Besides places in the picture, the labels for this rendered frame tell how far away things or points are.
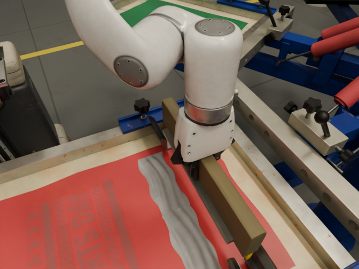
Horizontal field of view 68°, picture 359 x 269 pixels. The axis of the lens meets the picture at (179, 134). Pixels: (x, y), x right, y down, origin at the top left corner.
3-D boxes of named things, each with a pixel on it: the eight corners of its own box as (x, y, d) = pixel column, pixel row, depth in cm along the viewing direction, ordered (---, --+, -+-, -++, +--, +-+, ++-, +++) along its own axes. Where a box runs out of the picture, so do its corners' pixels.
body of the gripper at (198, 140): (223, 82, 46) (217, 128, 54) (168, 98, 43) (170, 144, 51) (248, 108, 41) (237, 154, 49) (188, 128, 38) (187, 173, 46)
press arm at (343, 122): (305, 160, 66) (312, 147, 62) (289, 144, 70) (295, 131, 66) (356, 138, 71) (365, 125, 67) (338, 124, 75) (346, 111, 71)
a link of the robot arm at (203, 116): (225, 72, 44) (223, 86, 46) (176, 86, 42) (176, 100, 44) (251, 99, 39) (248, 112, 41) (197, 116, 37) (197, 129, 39)
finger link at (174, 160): (194, 125, 45) (209, 138, 49) (161, 153, 46) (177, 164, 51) (197, 129, 44) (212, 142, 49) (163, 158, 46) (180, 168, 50)
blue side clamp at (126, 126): (126, 146, 77) (122, 129, 72) (122, 135, 80) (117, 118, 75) (216, 116, 85) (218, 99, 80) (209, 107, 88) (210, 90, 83)
